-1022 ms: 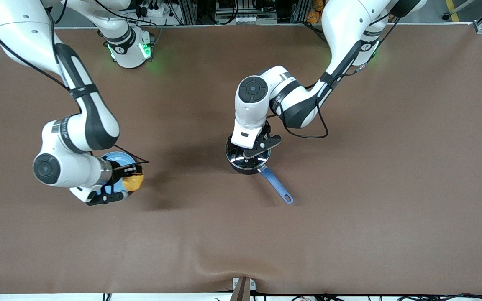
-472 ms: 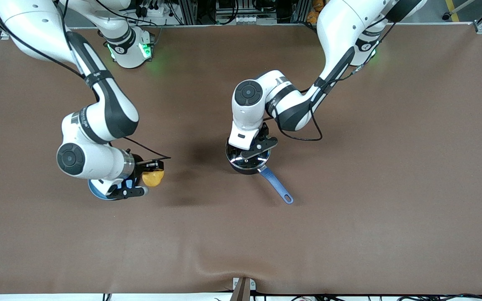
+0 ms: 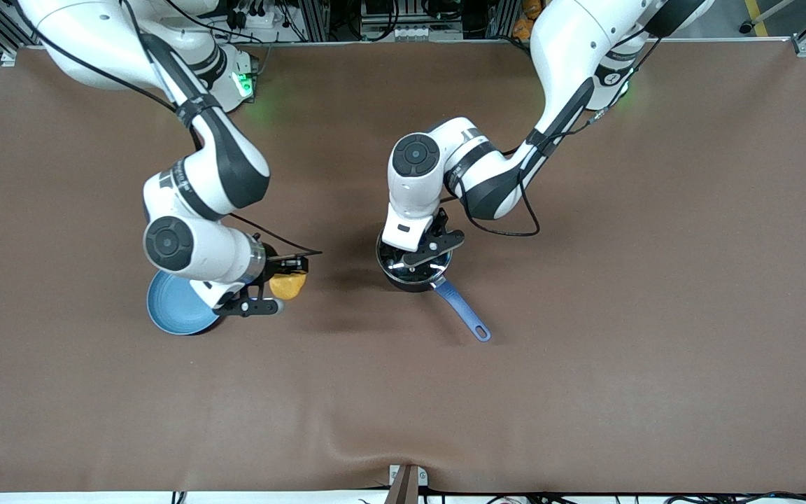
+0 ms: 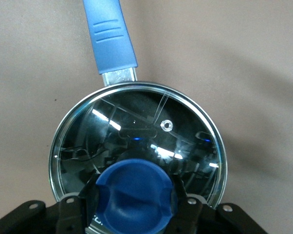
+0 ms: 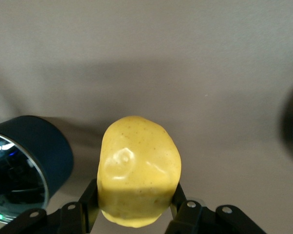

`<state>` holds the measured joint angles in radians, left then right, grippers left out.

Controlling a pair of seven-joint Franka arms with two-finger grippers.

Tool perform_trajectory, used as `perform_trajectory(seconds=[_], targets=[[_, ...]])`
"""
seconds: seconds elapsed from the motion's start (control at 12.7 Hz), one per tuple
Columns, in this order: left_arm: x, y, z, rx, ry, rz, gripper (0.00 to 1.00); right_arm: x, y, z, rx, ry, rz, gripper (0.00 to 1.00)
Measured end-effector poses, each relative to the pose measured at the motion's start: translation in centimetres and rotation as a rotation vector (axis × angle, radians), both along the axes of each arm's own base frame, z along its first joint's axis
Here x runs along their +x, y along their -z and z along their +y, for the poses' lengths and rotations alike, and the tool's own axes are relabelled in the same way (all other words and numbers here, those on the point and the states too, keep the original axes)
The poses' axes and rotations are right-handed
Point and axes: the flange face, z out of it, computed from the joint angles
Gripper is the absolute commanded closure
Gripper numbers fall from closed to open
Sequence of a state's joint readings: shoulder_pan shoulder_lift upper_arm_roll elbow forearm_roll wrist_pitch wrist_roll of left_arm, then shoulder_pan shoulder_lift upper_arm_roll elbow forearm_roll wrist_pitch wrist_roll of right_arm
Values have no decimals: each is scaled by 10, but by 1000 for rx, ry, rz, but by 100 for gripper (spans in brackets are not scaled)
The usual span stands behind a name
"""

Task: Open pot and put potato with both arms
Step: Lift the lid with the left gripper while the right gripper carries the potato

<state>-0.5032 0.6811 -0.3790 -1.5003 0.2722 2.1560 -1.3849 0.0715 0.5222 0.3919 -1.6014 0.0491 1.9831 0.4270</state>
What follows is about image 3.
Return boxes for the yellow potato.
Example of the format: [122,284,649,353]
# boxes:
[269,272,307,302]

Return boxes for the pile of orange toy food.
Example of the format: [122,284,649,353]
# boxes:
[513,0,542,37]

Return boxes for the white power strip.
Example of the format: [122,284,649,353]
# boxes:
[225,0,285,30]

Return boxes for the aluminium frame post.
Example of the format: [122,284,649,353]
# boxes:
[305,0,332,41]

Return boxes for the white multi-socket strip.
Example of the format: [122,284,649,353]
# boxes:
[360,24,440,41]

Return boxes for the blue round plate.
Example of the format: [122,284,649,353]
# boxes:
[146,270,225,337]

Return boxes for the glass lid with blue knob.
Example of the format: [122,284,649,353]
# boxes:
[377,234,453,279]

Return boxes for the dark pot with blue handle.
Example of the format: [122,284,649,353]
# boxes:
[375,231,493,344]

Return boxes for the brown table mat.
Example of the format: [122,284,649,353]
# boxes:
[0,38,806,494]

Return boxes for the metal table edge bracket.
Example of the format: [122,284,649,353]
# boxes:
[388,463,429,504]

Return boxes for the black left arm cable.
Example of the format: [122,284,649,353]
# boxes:
[453,35,663,239]

